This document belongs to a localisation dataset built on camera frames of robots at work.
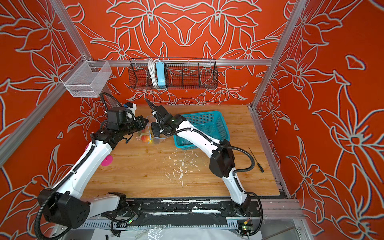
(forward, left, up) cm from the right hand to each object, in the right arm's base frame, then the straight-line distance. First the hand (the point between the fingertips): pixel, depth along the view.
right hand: (152, 127), depth 81 cm
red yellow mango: (-1, +6, -10) cm, 12 cm away
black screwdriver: (-14, -62, -21) cm, 66 cm away
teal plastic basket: (+17, -37, -20) cm, 45 cm away
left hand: (0, +1, +7) cm, 7 cm away
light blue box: (+30, -4, +14) cm, 33 cm away
